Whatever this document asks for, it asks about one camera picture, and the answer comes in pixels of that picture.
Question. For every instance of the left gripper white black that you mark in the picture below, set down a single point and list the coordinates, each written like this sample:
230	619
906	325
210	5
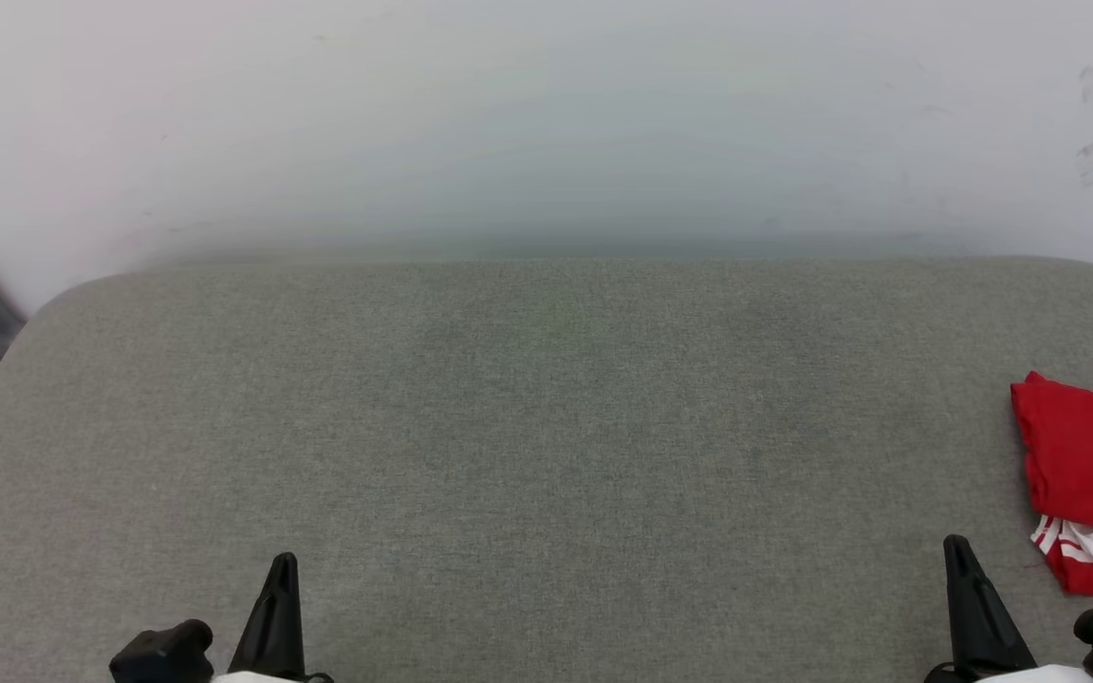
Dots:
252	678

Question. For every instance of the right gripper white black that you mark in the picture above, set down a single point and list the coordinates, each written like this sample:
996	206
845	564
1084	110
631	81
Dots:
1030	676

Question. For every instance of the red and white sports garment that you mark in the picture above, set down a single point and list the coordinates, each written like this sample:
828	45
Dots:
1087	455

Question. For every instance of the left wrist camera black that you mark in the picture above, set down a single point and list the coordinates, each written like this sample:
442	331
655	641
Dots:
162	655

